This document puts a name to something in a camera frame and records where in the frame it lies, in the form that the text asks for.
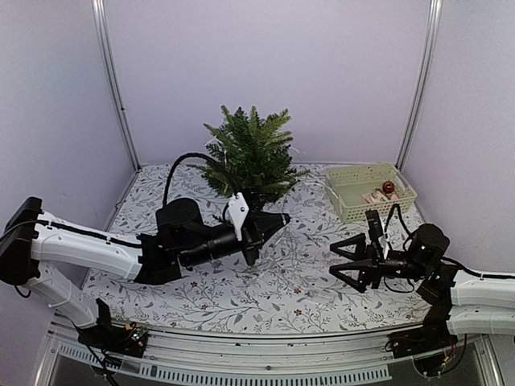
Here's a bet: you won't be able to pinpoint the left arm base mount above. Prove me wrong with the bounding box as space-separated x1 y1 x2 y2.
76 322 148 358

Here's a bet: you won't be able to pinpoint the red bauble ornament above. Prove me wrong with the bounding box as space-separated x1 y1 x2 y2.
382 181 395 194

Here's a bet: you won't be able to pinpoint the pale green perforated basket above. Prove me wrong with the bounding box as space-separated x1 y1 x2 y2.
325 163 417 224

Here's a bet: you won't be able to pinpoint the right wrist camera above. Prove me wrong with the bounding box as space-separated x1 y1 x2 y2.
365 210 390 260

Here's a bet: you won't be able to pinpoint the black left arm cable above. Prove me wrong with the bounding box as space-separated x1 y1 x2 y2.
163 151 241 210

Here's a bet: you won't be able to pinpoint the clear battery box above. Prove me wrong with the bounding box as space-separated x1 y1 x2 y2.
306 288 336 306

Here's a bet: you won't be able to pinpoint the clear wire fairy lights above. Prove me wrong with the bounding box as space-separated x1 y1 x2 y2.
204 134 347 306

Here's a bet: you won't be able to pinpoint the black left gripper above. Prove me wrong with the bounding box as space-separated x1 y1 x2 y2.
179 212 290 269

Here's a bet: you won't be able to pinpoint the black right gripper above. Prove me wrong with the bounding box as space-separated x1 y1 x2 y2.
330 233 429 293

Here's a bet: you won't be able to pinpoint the aluminium frame post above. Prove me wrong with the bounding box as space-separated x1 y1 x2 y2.
396 0 443 170
92 0 141 171

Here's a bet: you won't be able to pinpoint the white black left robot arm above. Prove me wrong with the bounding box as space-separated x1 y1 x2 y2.
1 193 290 349

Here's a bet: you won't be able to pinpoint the left aluminium frame post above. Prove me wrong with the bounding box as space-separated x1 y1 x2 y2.
92 0 141 171

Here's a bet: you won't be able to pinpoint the right aluminium frame post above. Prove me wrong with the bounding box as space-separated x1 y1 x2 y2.
396 0 443 170

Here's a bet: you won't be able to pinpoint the floral white table mat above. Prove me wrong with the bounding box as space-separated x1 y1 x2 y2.
83 164 430 335

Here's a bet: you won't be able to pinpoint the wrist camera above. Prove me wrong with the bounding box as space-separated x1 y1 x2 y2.
222 192 249 242
365 210 390 260

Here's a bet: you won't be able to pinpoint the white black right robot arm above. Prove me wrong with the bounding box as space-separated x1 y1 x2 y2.
329 224 514 351

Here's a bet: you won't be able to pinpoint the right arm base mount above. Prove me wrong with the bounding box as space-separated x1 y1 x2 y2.
384 326 468 380

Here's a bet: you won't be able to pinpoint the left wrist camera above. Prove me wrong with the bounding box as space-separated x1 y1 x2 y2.
222 192 249 242

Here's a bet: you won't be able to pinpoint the aluminium front rail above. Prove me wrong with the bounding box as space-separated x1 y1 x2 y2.
35 315 507 385

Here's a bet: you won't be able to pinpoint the pink bow ornaments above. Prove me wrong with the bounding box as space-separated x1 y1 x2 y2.
361 190 399 204

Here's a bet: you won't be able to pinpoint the small green christmas tree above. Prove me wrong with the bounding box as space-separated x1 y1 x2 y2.
193 105 311 203

